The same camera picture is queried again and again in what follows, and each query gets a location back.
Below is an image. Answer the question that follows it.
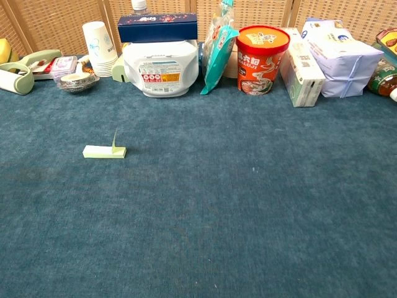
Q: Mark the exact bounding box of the clear purple small box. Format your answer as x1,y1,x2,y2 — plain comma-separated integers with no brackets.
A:
50,55,78,83

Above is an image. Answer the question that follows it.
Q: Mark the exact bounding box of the white plastic tub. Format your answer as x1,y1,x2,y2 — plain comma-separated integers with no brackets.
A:
122,39,200,98

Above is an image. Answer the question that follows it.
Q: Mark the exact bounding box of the pale green plastic stand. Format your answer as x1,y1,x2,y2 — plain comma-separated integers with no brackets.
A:
111,57,131,83

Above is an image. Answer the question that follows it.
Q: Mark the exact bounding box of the navy blue long box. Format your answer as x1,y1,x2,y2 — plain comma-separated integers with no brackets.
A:
117,12,199,43

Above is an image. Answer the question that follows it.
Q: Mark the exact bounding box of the red instant noodle cup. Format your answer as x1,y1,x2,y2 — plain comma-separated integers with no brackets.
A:
235,25,291,96

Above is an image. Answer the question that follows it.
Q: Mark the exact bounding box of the teal clear product bag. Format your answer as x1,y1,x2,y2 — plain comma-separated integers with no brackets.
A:
199,0,240,96

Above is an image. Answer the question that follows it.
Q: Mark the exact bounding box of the tan round container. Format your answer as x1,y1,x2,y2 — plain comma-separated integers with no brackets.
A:
223,49,239,79

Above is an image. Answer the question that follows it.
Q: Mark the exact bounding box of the green white lint roller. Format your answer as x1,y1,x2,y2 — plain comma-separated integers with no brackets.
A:
0,49,63,95

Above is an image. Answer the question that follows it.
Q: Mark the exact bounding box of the green sticky note pad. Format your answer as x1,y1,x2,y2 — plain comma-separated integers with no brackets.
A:
83,145,127,160

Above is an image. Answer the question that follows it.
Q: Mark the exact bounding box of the white blue tissue pack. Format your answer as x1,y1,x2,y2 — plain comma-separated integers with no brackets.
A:
301,17,385,99

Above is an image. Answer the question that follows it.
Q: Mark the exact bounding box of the white paper cup stack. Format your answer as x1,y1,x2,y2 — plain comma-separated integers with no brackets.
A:
82,20,119,78

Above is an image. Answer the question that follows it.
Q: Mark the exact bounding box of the clear water bottle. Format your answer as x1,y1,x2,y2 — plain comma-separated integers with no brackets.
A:
130,0,148,17

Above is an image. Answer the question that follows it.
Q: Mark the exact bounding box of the red white small carton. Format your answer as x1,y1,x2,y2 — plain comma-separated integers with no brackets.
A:
30,57,60,81

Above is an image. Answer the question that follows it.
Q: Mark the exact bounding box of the yellow sponge block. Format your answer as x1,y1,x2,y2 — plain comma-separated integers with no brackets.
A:
0,38,20,65

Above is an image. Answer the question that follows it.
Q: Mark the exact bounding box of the teal table cloth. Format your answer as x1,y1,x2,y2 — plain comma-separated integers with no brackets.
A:
0,54,397,298

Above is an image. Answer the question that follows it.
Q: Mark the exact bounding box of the white long carton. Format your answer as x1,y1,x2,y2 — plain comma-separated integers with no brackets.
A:
280,27,326,108

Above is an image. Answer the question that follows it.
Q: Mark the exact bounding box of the small brown packet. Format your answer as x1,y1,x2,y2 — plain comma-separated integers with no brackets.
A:
76,58,96,77

